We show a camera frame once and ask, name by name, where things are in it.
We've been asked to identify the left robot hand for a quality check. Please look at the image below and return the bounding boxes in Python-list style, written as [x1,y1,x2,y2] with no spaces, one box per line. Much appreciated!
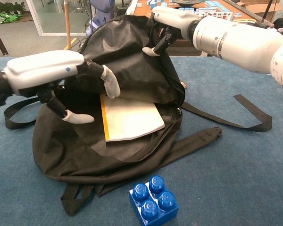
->
[3,49,121,124]

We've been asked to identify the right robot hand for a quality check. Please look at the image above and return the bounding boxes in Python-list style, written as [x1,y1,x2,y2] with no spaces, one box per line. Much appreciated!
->
[142,6,201,57]

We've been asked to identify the black fabric backpack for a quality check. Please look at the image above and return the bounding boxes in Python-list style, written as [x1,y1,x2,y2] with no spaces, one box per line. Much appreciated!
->
[3,14,273,216]

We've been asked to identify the white book yellow spine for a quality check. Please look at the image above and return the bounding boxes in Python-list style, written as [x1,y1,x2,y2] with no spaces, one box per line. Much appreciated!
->
[100,94,166,143]

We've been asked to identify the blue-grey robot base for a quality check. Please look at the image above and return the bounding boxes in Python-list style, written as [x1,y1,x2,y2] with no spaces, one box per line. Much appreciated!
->
[86,0,116,36]

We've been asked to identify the black round dish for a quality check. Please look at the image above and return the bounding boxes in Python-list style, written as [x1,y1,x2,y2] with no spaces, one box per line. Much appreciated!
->
[173,0,205,7]

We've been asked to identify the blue back mahjong tiles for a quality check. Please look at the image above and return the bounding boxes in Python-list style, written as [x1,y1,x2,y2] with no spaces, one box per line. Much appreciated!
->
[204,0,227,9]
[148,0,168,7]

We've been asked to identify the brown mahjong table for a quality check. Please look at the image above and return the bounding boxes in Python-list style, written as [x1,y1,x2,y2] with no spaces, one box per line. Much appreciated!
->
[126,0,260,57]

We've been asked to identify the mahjong tile row red print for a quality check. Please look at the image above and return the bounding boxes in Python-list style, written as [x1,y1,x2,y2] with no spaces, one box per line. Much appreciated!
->
[195,11,234,21]

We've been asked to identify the wooden pole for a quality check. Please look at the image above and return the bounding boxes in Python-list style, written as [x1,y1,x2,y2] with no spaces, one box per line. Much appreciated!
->
[63,0,73,50]

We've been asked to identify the green potted plants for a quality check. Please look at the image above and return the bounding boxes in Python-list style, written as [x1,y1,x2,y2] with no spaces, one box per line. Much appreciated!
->
[0,1,26,24]

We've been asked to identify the black tripod stand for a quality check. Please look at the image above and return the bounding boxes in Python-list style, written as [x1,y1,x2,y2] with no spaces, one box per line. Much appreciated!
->
[226,0,275,28]

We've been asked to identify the brown cardboard box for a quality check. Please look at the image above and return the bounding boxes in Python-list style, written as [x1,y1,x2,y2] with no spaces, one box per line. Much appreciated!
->
[240,0,283,15]

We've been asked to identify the blue felt table mat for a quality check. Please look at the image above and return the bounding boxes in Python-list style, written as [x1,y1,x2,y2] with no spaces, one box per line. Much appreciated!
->
[0,56,283,226]

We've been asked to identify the blue four-stud building block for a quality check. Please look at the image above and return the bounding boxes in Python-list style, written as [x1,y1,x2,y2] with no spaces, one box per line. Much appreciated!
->
[129,175,180,226]

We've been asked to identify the glass partition white frame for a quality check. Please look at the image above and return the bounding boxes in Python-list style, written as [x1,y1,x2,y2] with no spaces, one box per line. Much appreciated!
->
[25,0,92,37]

